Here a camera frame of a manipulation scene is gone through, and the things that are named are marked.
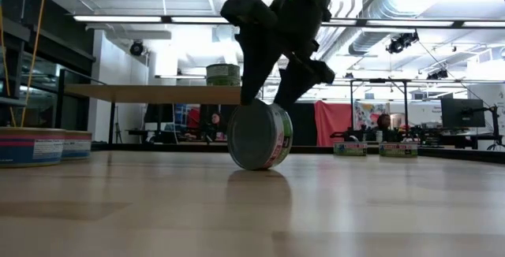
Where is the grey side desk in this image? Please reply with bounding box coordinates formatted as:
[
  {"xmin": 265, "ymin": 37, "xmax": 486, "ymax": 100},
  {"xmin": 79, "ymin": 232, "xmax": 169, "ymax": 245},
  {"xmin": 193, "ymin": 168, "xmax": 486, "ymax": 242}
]
[{"xmin": 0, "ymin": 95, "xmax": 28, "ymax": 107}]

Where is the black metal frame pole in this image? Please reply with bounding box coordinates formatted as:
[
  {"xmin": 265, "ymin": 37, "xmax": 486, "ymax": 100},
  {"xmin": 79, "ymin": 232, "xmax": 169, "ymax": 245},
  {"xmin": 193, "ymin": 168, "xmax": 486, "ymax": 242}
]
[{"xmin": 90, "ymin": 141, "xmax": 505, "ymax": 164}]

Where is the black background gantry frame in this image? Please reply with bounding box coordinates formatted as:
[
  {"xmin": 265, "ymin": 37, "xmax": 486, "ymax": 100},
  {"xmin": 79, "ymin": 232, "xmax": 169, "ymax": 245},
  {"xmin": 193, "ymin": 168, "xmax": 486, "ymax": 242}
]
[{"xmin": 349, "ymin": 77, "xmax": 411, "ymax": 143}]

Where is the red hanging cloth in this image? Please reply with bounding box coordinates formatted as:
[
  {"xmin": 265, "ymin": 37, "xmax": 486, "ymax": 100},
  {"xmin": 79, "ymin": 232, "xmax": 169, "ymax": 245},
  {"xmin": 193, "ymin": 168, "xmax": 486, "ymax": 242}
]
[{"xmin": 314, "ymin": 99, "xmax": 356, "ymax": 147}]

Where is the black track spotlight cluster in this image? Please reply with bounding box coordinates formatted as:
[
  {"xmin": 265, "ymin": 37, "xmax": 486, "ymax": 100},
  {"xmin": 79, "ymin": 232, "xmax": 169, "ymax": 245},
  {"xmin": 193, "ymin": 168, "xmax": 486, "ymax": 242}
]
[{"xmin": 386, "ymin": 31, "xmax": 420, "ymax": 55}]

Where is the green label seafood can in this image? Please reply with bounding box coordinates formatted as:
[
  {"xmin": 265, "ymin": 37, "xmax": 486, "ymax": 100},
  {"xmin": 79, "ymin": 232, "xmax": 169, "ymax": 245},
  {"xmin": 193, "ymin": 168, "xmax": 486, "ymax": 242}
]
[
  {"xmin": 226, "ymin": 98, "xmax": 294, "ymax": 171},
  {"xmin": 333, "ymin": 142, "xmax": 368, "ymax": 157},
  {"xmin": 205, "ymin": 63, "xmax": 241, "ymax": 77},
  {"xmin": 206, "ymin": 76, "xmax": 241, "ymax": 88},
  {"xmin": 378, "ymin": 142, "xmax": 418, "ymax": 158}
]

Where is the dark background computer monitor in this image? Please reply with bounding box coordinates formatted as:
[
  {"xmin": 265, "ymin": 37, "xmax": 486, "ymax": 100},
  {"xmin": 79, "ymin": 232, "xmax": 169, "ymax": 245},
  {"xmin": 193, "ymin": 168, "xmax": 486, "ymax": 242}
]
[{"xmin": 440, "ymin": 98, "xmax": 486, "ymax": 129}]

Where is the person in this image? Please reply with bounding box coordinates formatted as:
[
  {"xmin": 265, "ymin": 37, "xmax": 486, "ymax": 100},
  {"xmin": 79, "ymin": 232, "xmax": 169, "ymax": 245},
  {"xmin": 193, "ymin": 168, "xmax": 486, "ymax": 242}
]
[
  {"xmin": 208, "ymin": 111, "xmax": 223, "ymax": 140},
  {"xmin": 376, "ymin": 113, "xmax": 392, "ymax": 131}
]

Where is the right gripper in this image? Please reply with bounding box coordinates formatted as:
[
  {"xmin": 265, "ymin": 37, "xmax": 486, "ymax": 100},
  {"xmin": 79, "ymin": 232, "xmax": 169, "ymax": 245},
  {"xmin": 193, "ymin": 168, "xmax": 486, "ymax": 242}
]
[{"xmin": 235, "ymin": 0, "xmax": 335, "ymax": 110}]

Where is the blue pink label seafood can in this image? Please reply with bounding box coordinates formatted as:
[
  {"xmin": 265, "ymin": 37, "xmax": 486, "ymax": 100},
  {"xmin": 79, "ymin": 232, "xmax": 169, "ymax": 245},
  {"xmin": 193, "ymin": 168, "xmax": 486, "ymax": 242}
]
[
  {"xmin": 61, "ymin": 130, "xmax": 93, "ymax": 160},
  {"xmin": 0, "ymin": 126, "xmax": 66, "ymax": 168}
]

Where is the black upright panel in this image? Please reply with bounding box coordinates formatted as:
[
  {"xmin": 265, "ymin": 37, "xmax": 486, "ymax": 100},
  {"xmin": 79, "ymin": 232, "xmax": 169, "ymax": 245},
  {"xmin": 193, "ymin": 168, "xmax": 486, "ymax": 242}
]
[{"xmin": 291, "ymin": 102, "xmax": 316, "ymax": 147}]

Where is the black round ceiling spotlight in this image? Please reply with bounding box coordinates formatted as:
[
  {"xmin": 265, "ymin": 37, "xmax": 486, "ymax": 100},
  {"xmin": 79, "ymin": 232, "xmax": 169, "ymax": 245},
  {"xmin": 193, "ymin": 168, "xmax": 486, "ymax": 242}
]
[{"xmin": 129, "ymin": 40, "xmax": 145, "ymax": 57}]

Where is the yellow cable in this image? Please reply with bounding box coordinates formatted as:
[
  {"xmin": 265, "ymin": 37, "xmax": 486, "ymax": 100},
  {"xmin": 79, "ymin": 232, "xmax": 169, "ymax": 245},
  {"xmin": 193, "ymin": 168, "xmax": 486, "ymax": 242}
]
[{"xmin": 0, "ymin": 0, "xmax": 47, "ymax": 129}]

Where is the long ceiling light strip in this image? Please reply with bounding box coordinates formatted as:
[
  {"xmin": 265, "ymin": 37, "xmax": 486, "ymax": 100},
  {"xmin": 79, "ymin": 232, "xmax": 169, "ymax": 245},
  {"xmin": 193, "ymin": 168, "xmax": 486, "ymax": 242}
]
[{"xmin": 73, "ymin": 14, "xmax": 505, "ymax": 28}]

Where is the black background screen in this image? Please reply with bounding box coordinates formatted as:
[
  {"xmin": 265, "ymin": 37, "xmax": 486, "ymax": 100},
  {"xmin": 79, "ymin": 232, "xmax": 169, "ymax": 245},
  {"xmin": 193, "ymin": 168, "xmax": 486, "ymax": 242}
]
[{"xmin": 144, "ymin": 103, "xmax": 174, "ymax": 124}]

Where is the wooden shelf with black legs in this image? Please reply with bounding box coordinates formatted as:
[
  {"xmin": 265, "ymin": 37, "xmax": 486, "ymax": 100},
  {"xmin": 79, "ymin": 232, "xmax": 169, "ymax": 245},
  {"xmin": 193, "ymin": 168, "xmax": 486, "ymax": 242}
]
[{"xmin": 54, "ymin": 69, "xmax": 242, "ymax": 144}]

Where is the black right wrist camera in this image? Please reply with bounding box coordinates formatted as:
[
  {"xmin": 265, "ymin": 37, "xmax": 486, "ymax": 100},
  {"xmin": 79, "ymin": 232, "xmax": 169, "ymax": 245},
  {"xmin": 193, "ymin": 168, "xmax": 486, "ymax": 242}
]
[{"xmin": 219, "ymin": 0, "xmax": 279, "ymax": 29}]

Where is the colourful wall poster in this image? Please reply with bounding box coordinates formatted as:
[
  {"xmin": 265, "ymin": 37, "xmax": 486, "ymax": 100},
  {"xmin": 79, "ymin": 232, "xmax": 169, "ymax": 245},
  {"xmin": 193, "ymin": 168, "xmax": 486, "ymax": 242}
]
[{"xmin": 353, "ymin": 101, "xmax": 391, "ymax": 132}]

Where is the cluttered black background desk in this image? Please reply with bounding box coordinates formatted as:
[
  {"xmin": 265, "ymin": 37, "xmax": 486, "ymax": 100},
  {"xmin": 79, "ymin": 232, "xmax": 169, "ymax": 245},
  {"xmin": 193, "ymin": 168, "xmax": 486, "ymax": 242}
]
[{"xmin": 388, "ymin": 129, "xmax": 504, "ymax": 151}]

